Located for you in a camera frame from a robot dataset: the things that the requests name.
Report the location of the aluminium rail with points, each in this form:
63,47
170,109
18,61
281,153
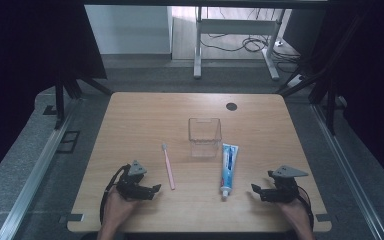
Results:
36,170
346,173

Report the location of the dark curtain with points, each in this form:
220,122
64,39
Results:
20,66
373,83

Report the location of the black round table grommet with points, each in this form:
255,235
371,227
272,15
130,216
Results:
231,106

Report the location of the white power strip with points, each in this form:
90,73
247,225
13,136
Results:
295,81

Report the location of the black metal stand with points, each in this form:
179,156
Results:
60,100
330,106

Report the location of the person's left hand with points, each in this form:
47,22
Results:
118,210

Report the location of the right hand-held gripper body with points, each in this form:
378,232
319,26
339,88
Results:
286,186

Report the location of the person's right hand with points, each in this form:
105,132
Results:
295,215

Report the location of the white metal desk frame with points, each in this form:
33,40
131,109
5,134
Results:
236,26

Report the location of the pink toothbrush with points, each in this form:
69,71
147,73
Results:
168,170

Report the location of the clear plastic ribbed cup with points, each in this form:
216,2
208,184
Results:
204,136

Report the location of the blue white toothpaste tube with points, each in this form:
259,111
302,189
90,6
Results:
228,168

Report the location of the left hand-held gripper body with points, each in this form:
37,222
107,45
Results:
131,181

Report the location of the black rectangular floor frame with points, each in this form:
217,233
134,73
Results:
68,141

